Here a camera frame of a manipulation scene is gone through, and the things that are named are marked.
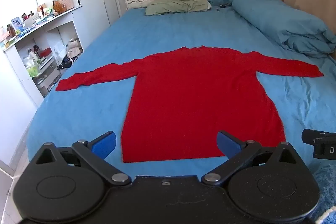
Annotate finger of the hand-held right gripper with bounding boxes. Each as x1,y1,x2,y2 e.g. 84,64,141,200
301,129,330,146

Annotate green pillow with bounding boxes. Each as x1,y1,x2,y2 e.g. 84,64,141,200
145,0,210,16

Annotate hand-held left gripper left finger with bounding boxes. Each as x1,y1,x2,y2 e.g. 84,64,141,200
31,131,132,186

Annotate beige cloth bag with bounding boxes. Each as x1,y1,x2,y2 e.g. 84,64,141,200
66,38,83,60

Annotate blue shaggy rug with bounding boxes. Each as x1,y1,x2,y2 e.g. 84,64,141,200
311,164,336,224

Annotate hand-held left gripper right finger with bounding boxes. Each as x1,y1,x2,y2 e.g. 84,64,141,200
201,131,302,186

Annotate blue printed box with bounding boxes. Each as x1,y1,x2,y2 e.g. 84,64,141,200
11,17,25,31

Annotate white plastic bottle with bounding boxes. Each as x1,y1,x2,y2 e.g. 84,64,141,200
28,48,40,65

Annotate white shelf unit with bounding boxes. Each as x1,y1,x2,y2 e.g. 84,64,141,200
0,5,84,98

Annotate red long-sleeved sweater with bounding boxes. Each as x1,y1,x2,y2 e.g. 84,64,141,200
56,46,324,163

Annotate pink storage container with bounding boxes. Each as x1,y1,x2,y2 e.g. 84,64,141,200
59,0,75,10

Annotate blue duvet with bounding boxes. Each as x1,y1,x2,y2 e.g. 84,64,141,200
232,0,336,59

